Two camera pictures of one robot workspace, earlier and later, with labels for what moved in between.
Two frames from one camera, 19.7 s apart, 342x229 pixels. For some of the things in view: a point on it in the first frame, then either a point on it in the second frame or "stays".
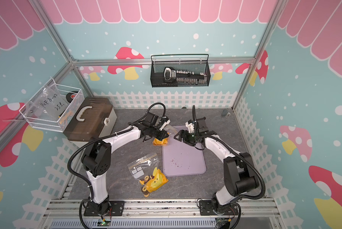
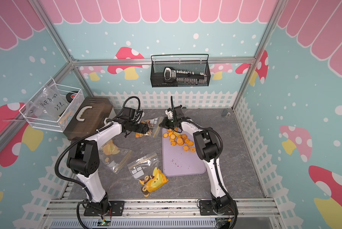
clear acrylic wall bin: [55, 107] stays
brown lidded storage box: [96, 117] stays
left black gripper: [161, 136] → [144, 130]
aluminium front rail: [256, 213] stays
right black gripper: [185, 133] → [164, 123]
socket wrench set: [185, 77] stays
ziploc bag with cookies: [146, 171] stays
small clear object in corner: [225, 113] stays
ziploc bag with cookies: [169, 130] → [113, 155]
